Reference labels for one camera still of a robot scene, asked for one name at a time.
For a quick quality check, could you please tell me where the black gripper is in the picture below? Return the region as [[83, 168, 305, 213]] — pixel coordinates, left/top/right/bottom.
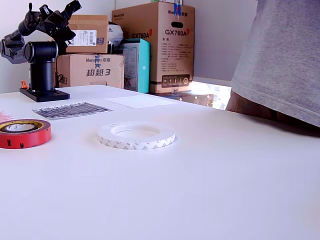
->
[[39, 4, 77, 49]]

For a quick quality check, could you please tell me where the cardboard box with blue print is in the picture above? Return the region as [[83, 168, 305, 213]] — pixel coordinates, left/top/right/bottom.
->
[[55, 53, 125, 90]]

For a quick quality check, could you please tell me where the cardboard box with shipping label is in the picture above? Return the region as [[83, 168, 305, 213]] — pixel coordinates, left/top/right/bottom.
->
[[65, 14, 110, 54]]

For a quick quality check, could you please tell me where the blank white paper sheet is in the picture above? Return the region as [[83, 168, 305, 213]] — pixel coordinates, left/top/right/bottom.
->
[[104, 94, 179, 109]]

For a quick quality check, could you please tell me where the white tape roll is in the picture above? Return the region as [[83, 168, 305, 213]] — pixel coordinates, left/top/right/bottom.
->
[[96, 120, 177, 151]]

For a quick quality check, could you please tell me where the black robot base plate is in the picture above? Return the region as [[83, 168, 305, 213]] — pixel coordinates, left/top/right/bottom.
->
[[19, 86, 71, 103]]

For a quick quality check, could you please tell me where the red tape roll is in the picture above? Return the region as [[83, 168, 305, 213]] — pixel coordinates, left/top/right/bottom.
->
[[0, 118, 53, 150]]

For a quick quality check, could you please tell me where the black scribbled paper sheet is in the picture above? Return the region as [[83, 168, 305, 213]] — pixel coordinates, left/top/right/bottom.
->
[[31, 101, 113, 121]]

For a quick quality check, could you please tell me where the red scribbled paper sheet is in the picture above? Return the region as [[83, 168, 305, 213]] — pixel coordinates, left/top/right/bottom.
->
[[0, 111, 14, 123]]

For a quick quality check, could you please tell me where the wrist camera board on bracket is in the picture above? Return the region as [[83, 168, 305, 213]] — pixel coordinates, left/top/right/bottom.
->
[[62, 0, 83, 16]]

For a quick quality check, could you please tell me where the person in gray shirt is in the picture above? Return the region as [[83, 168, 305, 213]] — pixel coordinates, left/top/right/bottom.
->
[[225, 0, 320, 139]]

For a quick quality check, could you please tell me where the teal box with white print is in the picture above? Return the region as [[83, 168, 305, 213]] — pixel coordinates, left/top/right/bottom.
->
[[119, 38, 151, 94]]

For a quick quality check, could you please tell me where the GX760A cardboard box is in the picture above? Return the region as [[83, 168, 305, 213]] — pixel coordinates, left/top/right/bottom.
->
[[111, 1, 195, 95]]

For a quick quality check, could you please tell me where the white gray plastic bag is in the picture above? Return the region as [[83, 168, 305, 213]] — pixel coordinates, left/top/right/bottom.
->
[[107, 21, 130, 52]]

